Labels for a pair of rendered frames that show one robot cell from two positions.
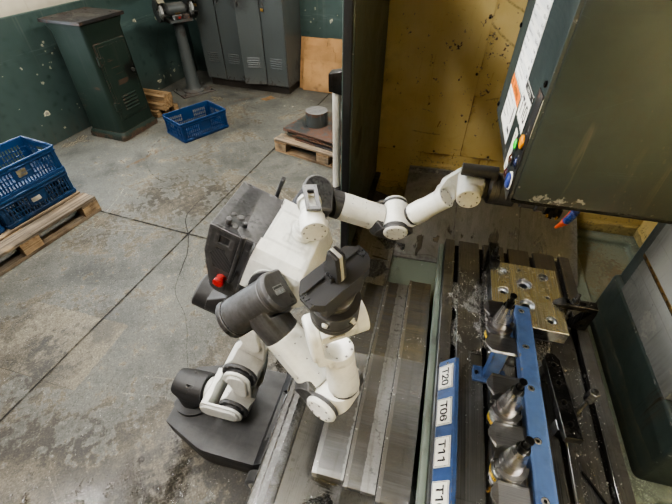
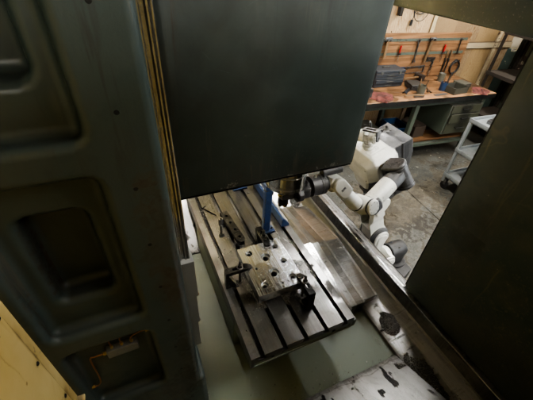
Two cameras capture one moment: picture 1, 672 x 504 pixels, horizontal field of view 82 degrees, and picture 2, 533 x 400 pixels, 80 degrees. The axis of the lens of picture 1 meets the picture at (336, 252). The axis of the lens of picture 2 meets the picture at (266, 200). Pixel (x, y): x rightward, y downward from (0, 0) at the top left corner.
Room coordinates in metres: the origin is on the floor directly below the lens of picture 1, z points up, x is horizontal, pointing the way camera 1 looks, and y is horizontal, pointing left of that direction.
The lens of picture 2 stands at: (1.61, -1.33, 2.17)
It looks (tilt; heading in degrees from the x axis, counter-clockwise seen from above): 39 degrees down; 139
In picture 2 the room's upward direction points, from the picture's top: 4 degrees clockwise
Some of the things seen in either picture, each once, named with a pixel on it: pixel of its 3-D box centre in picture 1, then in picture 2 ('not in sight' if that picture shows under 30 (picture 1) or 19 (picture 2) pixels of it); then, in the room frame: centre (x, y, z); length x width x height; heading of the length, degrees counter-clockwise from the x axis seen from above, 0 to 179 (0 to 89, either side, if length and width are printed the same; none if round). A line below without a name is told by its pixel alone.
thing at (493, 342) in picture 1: (500, 344); not in sight; (0.53, -0.39, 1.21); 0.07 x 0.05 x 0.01; 76
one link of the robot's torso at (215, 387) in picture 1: (229, 394); (376, 255); (0.88, 0.50, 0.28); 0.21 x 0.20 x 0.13; 76
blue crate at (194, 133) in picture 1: (196, 121); not in sight; (4.30, 1.61, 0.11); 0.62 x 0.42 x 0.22; 137
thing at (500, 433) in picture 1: (507, 436); not in sight; (0.31, -0.34, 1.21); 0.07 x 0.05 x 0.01; 76
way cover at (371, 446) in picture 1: (381, 365); (316, 248); (0.78, -0.17, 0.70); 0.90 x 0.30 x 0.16; 166
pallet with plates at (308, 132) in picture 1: (342, 133); not in sight; (3.83, -0.07, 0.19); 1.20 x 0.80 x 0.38; 59
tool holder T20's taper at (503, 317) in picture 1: (504, 314); not in sight; (0.58, -0.41, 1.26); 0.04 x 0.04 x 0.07
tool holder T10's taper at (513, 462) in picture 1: (517, 456); not in sight; (0.26, -0.32, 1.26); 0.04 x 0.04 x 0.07
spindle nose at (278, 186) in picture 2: not in sight; (286, 171); (0.87, -0.61, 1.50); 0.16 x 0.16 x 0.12
